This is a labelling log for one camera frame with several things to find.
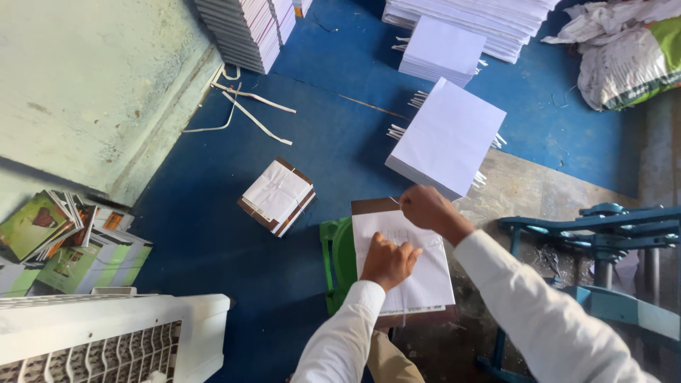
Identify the person's khaki trouser leg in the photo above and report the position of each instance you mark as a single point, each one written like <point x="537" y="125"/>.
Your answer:
<point x="391" y="359"/>

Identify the stack of bound books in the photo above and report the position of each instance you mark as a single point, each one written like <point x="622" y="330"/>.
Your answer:
<point x="250" y="29"/>

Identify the person's right hand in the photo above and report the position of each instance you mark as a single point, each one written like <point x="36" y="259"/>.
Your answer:
<point x="429" y="207"/>

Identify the small white paper stack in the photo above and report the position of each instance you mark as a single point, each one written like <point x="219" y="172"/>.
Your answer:
<point x="440" y="51"/>

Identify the blue floor tarp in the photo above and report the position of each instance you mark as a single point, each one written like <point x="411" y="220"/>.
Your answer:
<point x="330" y="149"/>

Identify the crumpled white paper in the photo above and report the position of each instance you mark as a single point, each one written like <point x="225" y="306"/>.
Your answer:
<point x="601" y="18"/>

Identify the blue metal machine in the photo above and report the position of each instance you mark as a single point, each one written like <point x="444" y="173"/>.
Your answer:
<point x="596" y="266"/>

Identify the white air cooler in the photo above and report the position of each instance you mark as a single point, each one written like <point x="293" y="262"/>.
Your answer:
<point x="101" y="338"/>

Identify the white paper stack with strips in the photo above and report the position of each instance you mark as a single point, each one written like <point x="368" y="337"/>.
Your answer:
<point x="447" y="139"/>

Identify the white paper strip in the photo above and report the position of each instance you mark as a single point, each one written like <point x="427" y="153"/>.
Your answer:
<point x="221" y="114"/>
<point x="254" y="97"/>
<point x="255" y="119"/>

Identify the green plastic stool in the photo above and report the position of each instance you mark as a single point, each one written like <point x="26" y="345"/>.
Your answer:
<point x="337" y="260"/>

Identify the white and green sack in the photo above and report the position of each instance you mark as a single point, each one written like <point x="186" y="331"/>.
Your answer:
<point x="630" y="66"/>

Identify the pile of green cover booklets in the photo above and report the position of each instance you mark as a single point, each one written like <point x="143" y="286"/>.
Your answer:
<point x="64" y="244"/>

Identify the large pile of white sheets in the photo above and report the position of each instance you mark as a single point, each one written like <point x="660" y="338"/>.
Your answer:
<point x="479" y="21"/>

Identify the white paper-wrapped book bundle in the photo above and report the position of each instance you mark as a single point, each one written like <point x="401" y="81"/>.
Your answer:
<point x="407" y="260"/>

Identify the person's left hand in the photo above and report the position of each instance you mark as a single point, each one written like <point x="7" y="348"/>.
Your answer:
<point x="387" y="264"/>

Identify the tied paper-wrapped book bundle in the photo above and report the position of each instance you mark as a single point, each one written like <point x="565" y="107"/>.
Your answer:
<point x="277" y="196"/>

